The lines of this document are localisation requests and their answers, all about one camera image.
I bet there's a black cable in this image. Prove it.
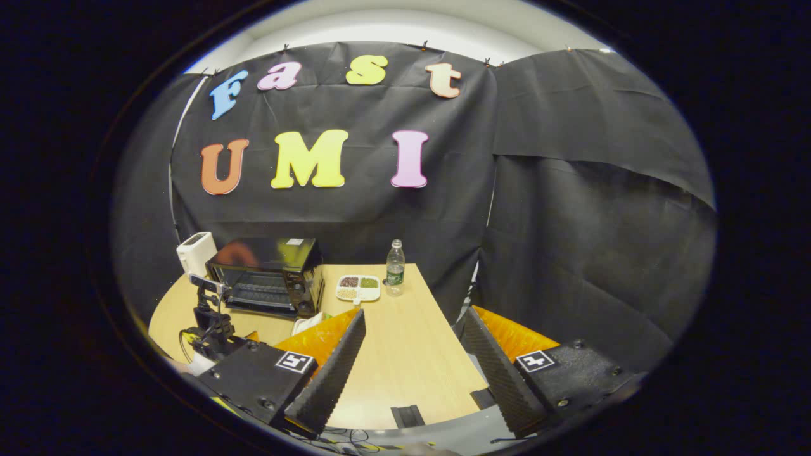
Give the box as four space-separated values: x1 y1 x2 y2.
317 427 381 452

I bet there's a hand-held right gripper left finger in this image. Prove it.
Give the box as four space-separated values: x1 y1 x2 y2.
193 308 367 439

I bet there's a clear bottle with green label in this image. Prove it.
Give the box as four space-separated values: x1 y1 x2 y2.
386 239 406 297

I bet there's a black electric oven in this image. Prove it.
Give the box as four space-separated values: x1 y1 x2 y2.
205 237 325 319

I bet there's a white divided tray with beans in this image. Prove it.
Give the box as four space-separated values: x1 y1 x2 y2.
335 274 381 306

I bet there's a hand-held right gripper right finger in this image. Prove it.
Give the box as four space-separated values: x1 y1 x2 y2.
459 305 647 439

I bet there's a white toaster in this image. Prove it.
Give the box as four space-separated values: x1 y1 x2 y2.
176 232 218 278

